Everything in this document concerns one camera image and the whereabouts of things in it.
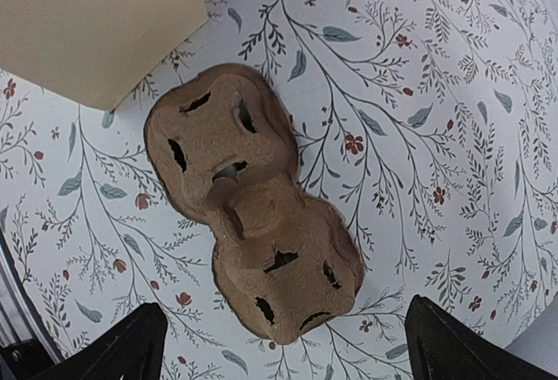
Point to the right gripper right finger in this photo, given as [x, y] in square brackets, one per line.
[442, 347]

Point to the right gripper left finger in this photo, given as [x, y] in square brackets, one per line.
[131, 349]

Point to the brown cardboard cup carrier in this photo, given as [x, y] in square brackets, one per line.
[226, 155]

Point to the beige paper takeout bag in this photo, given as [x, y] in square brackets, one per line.
[93, 52]

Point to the floral patterned table mat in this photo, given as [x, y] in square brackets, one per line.
[431, 125]

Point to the front aluminium rail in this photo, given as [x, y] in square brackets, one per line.
[27, 349]

